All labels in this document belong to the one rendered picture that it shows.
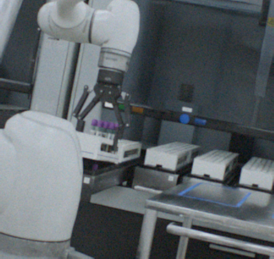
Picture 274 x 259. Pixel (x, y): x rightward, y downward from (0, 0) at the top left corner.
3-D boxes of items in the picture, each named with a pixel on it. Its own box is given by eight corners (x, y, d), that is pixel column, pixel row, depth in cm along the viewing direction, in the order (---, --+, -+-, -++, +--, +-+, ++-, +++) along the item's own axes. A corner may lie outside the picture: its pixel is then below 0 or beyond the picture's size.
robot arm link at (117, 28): (135, 57, 220) (92, 49, 222) (146, 7, 221) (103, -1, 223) (131, 51, 210) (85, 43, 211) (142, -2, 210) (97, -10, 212)
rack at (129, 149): (111, 155, 258) (114, 137, 257) (139, 160, 256) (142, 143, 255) (87, 160, 229) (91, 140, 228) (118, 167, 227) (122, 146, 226)
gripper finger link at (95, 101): (104, 91, 213) (101, 88, 213) (78, 120, 214) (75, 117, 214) (107, 93, 217) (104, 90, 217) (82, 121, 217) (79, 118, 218)
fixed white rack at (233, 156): (211, 164, 293) (214, 148, 293) (236, 169, 291) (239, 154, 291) (202, 170, 264) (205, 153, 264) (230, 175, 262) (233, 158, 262)
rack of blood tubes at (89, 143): (86, 157, 226) (90, 137, 226) (118, 164, 224) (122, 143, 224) (59, 151, 197) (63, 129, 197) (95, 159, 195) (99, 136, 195)
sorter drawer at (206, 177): (204, 179, 297) (208, 157, 297) (238, 186, 295) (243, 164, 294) (176, 200, 226) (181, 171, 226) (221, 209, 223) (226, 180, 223)
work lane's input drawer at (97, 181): (104, 172, 262) (109, 147, 261) (142, 180, 259) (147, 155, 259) (34, 194, 191) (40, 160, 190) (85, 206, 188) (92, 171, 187)
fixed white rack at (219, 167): (201, 170, 262) (205, 153, 262) (229, 176, 260) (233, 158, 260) (189, 177, 233) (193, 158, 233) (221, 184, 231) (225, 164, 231)
